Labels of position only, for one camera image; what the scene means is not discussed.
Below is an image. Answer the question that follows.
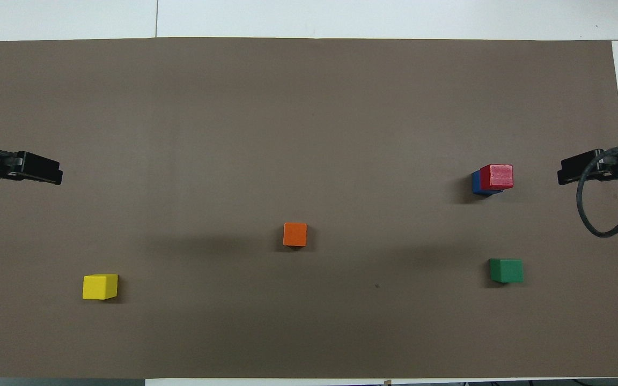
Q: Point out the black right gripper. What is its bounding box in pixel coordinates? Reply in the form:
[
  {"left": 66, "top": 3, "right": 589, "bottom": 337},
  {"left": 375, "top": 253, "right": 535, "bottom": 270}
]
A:
[{"left": 557, "top": 149, "right": 618, "bottom": 187}]

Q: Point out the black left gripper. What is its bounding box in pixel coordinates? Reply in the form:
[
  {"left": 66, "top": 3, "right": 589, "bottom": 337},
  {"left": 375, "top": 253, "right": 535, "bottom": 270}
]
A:
[{"left": 0, "top": 151, "right": 64, "bottom": 186}]

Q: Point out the red cube block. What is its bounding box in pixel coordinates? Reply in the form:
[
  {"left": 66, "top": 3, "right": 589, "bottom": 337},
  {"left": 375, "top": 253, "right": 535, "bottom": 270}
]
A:
[{"left": 479, "top": 164, "right": 514, "bottom": 191}]

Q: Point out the blue cube block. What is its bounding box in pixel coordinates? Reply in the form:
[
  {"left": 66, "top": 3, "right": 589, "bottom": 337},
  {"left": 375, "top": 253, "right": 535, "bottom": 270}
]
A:
[{"left": 471, "top": 170, "right": 504, "bottom": 197}]

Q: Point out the green cube block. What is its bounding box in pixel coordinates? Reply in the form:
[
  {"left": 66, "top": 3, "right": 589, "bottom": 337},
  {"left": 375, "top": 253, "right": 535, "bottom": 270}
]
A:
[{"left": 489, "top": 258, "right": 524, "bottom": 284}]

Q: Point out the yellow cube block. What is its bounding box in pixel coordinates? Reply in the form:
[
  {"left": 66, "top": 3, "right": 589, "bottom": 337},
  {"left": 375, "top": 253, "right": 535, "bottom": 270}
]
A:
[{"left": 82, "top": 273, "right": 119, "bottom": 301}]

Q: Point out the orange cube block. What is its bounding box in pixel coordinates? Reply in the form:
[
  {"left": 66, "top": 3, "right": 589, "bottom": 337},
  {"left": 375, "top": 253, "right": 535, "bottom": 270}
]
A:
[{"left": 283, "top": 222, "right": 308, "bottom": 247}]

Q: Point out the brown paper table mat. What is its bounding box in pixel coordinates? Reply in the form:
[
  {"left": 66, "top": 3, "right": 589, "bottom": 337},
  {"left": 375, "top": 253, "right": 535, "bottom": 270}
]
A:
[{"left": 0, "top": 36, "right": 618, "bottom": 380}]

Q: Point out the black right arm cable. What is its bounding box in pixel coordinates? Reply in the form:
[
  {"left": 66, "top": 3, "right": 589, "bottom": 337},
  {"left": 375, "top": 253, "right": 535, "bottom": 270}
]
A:
[{"left": 577, "top": 146, "right": 618, "bottom": 238}]

